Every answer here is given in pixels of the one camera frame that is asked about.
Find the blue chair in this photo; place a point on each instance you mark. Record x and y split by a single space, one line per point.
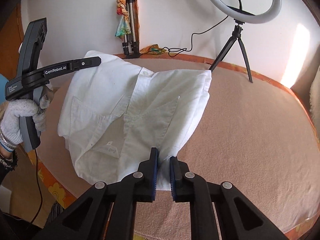
3 82

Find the wooden cabinet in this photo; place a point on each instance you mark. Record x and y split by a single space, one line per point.
11 38

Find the white long-sleeve shirt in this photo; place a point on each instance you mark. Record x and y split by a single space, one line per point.
115 113

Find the white gloved left hand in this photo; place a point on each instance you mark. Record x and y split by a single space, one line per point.
11 135

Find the white ring light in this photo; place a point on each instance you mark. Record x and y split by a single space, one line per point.
269 15

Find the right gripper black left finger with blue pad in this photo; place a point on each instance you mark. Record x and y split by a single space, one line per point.
107 211

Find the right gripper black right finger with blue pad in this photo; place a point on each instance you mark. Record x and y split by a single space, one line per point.
218 211

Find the beige fleece blanket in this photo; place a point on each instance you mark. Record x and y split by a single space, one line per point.
250 142

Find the colourful patterned scarf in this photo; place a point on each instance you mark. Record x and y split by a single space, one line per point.
124 28

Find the folded silver tripod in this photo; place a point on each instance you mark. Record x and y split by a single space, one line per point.
131 40

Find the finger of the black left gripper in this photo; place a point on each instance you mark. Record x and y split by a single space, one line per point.
85 63

